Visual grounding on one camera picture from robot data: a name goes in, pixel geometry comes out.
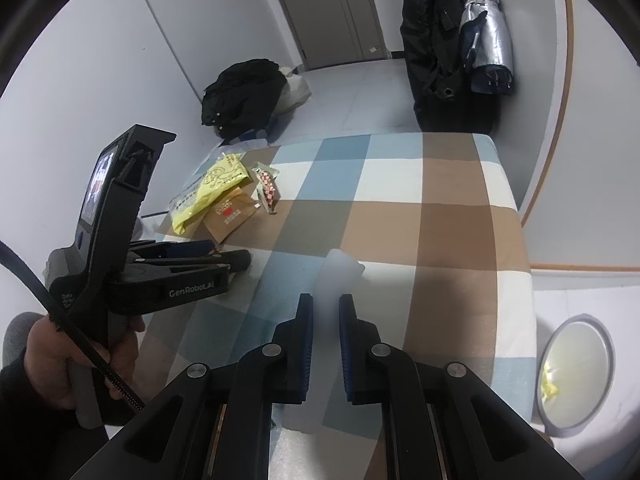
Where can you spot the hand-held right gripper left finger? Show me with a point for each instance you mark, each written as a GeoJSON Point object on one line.
{"type": "Point", "coordinates": [305, 345]}

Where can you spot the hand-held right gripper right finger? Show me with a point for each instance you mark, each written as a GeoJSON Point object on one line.
{"type": "Point", "coordinates": [346, 345]}

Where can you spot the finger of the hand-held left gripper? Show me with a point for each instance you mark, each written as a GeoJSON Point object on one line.
{"type": "Point", "coordinates": [192, 248]}
{"type": "Point", "coordinates": [225, 260]}

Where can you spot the brown red-printed sachet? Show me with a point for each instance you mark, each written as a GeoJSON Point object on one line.
{"type": "Point", "coordinates": [232, 215]}

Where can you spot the clear labelled packet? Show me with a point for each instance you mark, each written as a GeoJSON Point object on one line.
{"type": "Point", "coordinates": [182, 200]}

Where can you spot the printed yellow plastic bag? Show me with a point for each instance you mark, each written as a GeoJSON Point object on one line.
{"type": "Point", "coordinates": [215, 185]}

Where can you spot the translucent plastic bottle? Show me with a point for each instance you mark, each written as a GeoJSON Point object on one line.
{"type": "Point", "coordinates": [340, 270]}

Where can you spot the tall checkered snack wrapper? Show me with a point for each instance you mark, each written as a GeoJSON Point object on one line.
{"type": "Point", "coordinates": [267, 187]}

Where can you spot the grey round waste bin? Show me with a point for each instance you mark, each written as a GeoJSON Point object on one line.
{"type": "Point", "coordinates": [580, 350]}

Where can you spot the person's left forearm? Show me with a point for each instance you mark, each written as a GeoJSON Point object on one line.
{"type": "Point", "coordinates": [30, 425]}

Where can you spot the person's left hand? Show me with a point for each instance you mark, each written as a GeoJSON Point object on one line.
{"type": "Point", "coordinates": [122, 355]}

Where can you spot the clear plastic bag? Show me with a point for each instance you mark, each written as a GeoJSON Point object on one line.
{"type": "Point", "coordinates": [250, 140]}

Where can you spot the person's grey trouser leg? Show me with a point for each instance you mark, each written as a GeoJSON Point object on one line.
{"type": "Point", "coordinates": [15, 335]}

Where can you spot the black clothes pile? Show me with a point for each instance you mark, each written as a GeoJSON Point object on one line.
{"type": "Point", "coordinates": [240, 95]}

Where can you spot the white cloth bag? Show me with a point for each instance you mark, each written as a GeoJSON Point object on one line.
{"type": "Point", "coordinates": [295, 90]}

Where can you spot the grey door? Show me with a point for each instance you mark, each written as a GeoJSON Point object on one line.
{"type": "Point", "coordinates": [330, 15]}

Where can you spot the black hanging jacket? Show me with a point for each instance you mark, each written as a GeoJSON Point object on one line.
{"type": "Point", "coordinates": [440, 45]}

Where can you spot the white wood-trimmed wardrobe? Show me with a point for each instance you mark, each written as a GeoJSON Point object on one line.
{"type": "Point", "coordinates": [590, 135]}

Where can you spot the silver folded umbrella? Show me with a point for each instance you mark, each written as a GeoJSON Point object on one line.
{"type": "Point", "coordinates": [487, 30]}

